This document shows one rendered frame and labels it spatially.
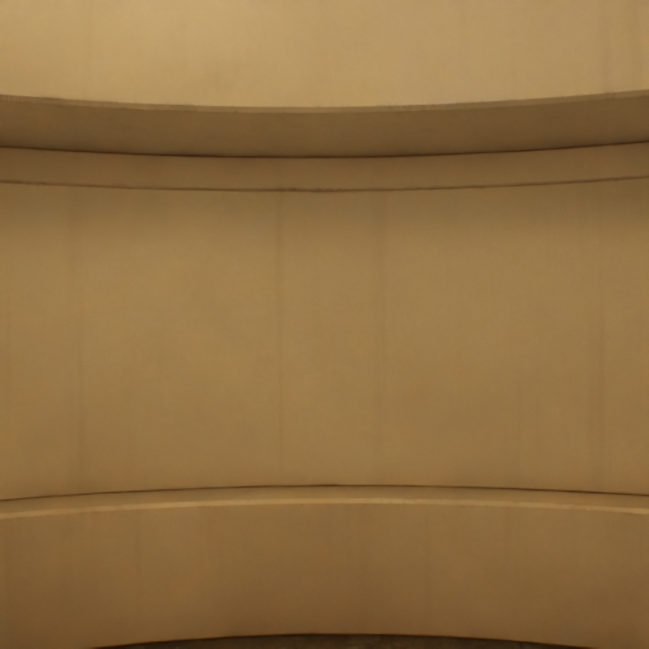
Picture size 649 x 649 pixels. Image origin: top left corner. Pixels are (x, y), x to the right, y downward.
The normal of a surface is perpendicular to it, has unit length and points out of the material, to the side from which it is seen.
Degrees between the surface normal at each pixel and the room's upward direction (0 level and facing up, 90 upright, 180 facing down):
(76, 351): 90
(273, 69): 90
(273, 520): 90
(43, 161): 90
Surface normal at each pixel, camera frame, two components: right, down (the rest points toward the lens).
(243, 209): 0.08, 0.00
